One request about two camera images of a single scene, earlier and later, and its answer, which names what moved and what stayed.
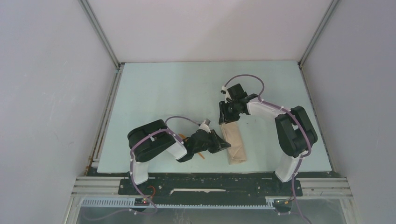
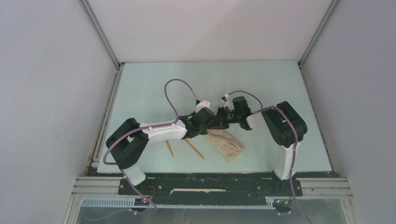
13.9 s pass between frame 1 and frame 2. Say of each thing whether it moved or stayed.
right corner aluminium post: stayed
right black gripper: moved
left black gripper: moved
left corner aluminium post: stayed
